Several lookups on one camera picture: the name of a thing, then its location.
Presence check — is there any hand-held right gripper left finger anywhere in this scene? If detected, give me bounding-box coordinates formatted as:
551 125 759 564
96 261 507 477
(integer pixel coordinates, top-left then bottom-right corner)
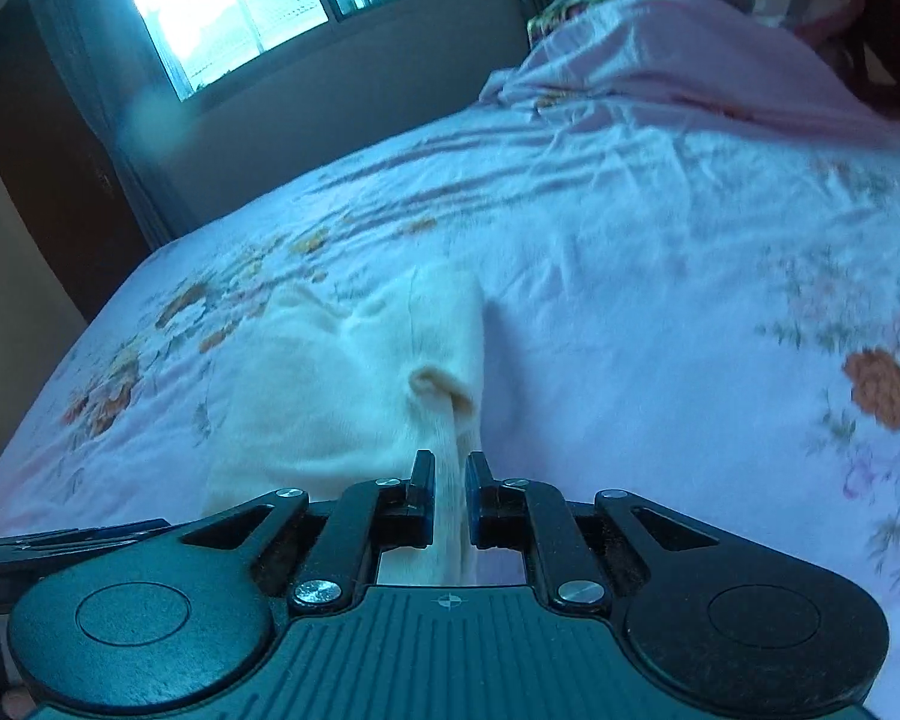
180 450 436 612

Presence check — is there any window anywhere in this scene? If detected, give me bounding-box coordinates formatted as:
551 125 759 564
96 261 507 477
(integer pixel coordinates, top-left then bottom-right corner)
124 0 530 101

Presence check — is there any person's left hand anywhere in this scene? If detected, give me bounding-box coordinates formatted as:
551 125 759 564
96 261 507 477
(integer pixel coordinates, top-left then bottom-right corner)
0 671 37 720

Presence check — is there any white knitted sweater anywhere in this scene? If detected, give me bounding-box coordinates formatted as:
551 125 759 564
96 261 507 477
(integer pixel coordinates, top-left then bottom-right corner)
202 261 490 587

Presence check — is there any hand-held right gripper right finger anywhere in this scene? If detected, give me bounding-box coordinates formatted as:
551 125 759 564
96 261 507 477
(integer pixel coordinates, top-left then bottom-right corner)
465 451 721 608

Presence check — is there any dark brown wardrobe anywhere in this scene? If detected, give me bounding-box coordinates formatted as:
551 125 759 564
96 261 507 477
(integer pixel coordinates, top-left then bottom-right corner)
0 0 152 325

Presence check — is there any grey curtain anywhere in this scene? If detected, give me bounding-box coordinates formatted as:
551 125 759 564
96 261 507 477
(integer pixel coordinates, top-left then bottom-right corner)
26 0 200 245

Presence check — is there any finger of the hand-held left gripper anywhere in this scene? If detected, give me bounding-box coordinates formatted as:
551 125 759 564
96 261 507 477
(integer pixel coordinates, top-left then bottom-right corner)
15 517 173 552

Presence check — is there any floral pink bed sheet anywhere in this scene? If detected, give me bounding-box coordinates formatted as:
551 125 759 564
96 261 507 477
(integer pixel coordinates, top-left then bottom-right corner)
0 75 900 720

